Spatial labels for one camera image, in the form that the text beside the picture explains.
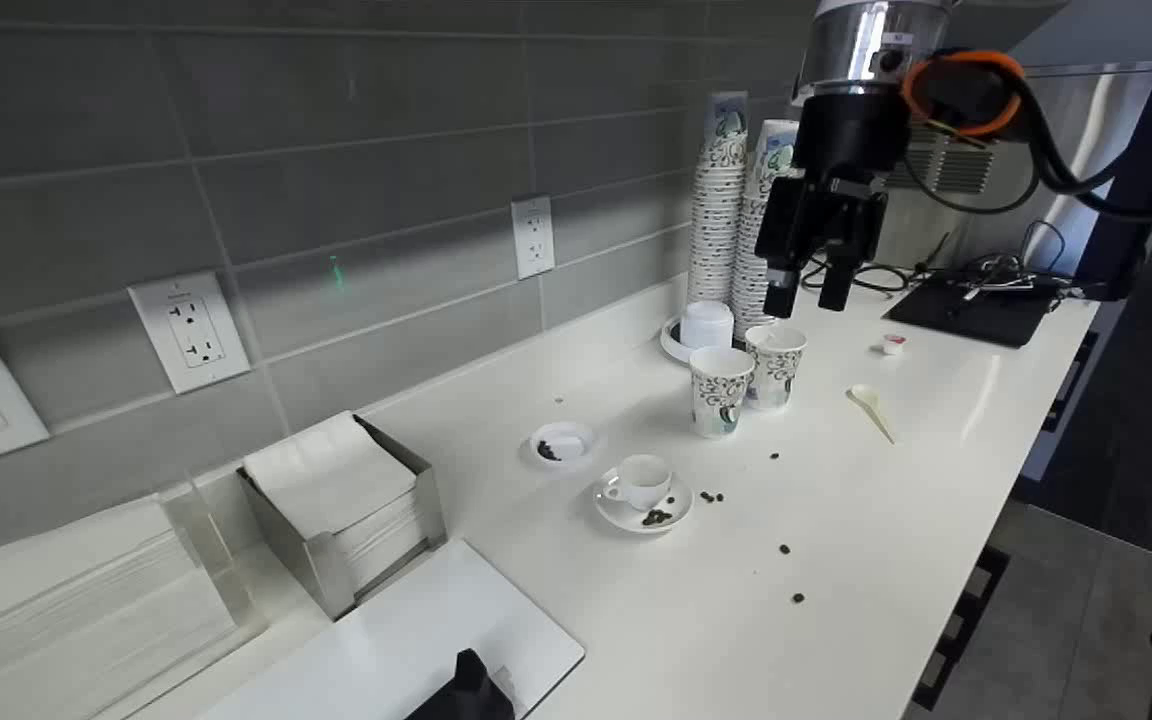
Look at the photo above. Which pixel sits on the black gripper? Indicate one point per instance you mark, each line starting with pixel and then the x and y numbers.
pixel 851 135

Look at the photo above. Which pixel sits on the patterned paper cup stack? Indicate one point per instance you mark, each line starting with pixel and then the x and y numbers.
pixel 754 264

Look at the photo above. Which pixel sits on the white narrow wall outlet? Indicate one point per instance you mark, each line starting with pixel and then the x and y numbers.
pixel 533 236

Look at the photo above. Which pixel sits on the metal napkin dispenser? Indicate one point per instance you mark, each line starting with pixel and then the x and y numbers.
pixel 338 504

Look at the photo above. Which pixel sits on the small red-topped creamer cup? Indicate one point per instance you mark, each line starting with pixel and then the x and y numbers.
pixel 885 344

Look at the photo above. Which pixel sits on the black mat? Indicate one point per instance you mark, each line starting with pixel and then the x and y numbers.
pixel 969 320

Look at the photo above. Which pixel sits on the flat white board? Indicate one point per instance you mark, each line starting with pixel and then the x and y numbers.
pixel 388 642

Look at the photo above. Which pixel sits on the patterned paper coffee cup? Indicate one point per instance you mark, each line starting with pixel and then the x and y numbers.
pixel 778 370
pixel 721 394

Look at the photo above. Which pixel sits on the round white cup tray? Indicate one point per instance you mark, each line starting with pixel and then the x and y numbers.
pixel 669 344

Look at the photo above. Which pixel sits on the white ceramic tea cup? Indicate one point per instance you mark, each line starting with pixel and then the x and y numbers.
pixel 638 476

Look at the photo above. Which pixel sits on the white ceramic saucer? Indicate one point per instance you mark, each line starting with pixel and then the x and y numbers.
pixel 628 520

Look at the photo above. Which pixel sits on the coffee bean pile in lid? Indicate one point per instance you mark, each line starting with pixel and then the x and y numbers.
pixel 546 450

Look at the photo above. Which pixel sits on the clear acrylic holder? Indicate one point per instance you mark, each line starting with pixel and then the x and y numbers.
pixel 69 615

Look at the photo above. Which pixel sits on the white double wall outlet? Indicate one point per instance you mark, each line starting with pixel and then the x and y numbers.
pixel 191 330

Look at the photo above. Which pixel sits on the coffee bean pile on saucer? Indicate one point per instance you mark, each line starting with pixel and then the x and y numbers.
pixel 658 514

